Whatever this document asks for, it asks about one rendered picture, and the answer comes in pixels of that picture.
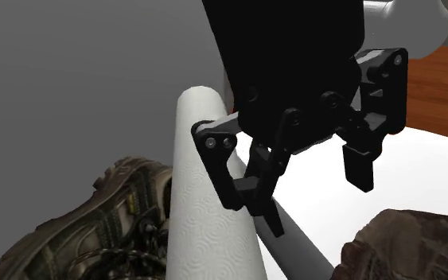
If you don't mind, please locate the olive brown hiking shoe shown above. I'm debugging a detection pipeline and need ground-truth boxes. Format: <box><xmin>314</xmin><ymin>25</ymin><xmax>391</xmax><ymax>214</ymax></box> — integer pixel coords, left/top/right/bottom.
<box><xmin>0</xmin><ymin>155</ymin><xmax>174</xmax><ymax>280</ymax></box>

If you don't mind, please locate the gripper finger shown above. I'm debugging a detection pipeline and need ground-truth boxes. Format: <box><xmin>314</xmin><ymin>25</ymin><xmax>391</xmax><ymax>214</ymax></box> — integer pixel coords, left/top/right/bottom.
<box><xmin>190</xmin><ymin>109</ymin><xmax>303</xmax><ymax>239</ymax></box>
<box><xmin>319</xmin><ymin>47</ymin><xmax>409</xmax><ymax>193</ymax></box>

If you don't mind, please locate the brown rough rock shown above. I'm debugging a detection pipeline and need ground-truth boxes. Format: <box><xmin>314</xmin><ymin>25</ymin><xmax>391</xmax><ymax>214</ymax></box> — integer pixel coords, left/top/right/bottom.
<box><xmin>329</xmin><ymin>208</ymin><xmax>448</xmax><ymax>280</ymax></box>

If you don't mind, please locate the white paper towel roll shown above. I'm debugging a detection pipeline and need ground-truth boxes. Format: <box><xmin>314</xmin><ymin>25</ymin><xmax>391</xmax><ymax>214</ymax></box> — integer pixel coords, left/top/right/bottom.
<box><xmin>165</xmin><ymin>85</ymin><xmax>268</xmax><ymax>280</ymax></box>

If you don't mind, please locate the white rounded bathroom fixture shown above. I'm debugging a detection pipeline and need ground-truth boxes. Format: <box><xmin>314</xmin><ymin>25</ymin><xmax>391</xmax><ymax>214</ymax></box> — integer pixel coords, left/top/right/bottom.
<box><xmin>234</xmin><ymin>126</ymin><xmax>448</xmax><ymax>280</ymax></box>

